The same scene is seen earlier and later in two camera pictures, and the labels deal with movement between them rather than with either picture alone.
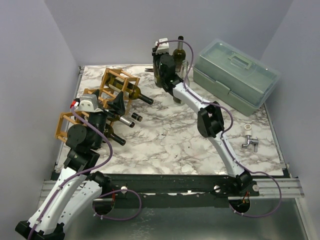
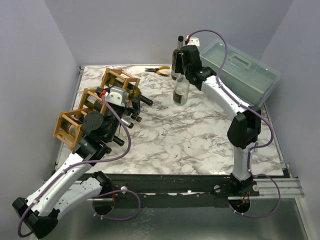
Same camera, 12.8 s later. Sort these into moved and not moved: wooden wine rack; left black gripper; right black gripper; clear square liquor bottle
Moved: left black gripper; right black gripper
Not moved: clear square liquor bottle; wooden wine rack
